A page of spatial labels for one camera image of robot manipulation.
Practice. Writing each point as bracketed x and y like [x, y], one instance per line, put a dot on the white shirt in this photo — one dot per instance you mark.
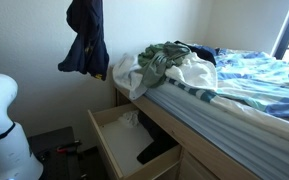
[125, 75]

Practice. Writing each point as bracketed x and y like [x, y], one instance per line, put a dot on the white cloth in drawer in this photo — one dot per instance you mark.
[129, 119]

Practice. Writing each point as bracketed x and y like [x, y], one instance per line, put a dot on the navy blue garment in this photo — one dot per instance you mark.
[203, 52]

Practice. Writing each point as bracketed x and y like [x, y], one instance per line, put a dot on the black garment in drawer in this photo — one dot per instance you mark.
[162, 141]

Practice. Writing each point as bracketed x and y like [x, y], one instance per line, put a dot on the blue striped bed sheet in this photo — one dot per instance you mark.
[258, 141]

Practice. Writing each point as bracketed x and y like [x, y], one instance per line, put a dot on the blue patterned blanket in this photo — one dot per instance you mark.
[247, 81]

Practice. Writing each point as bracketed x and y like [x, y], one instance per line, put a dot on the red black clamp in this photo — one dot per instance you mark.
[68, 148]

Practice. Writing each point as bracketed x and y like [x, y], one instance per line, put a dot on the wooden bed frame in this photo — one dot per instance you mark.
[200, 159]

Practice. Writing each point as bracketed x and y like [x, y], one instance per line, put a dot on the open wooden drawer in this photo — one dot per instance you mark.
[119, 147]

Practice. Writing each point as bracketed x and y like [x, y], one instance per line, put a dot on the green shirt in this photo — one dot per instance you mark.
[156, 59]

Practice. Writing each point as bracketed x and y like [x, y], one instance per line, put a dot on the black base mat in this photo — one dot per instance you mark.
[56, 166]

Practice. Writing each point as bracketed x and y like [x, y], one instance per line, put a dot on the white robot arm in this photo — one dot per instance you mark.
[17, 161]

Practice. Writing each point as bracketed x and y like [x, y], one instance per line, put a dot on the black shirt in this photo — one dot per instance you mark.
[88, 53]

